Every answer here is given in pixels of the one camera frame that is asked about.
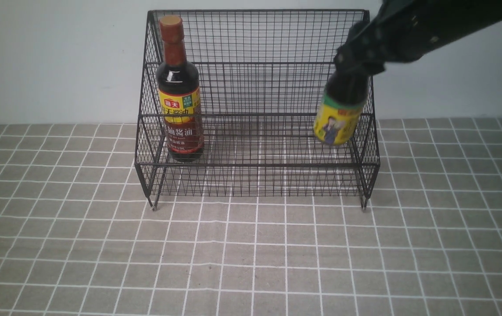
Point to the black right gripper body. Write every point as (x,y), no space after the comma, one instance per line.
(356,56)

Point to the oyster sauce bottle orange cap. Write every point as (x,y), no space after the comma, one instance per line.
(344,98)

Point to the soy sauce bottle red label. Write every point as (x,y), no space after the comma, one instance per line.
(179,94)

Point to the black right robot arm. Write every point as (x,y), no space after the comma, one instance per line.
(403,31)

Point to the grey checkered tablecloth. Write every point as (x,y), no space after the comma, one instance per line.
(77,237)

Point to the black wire shelf rack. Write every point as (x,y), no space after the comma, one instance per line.
(262,75)

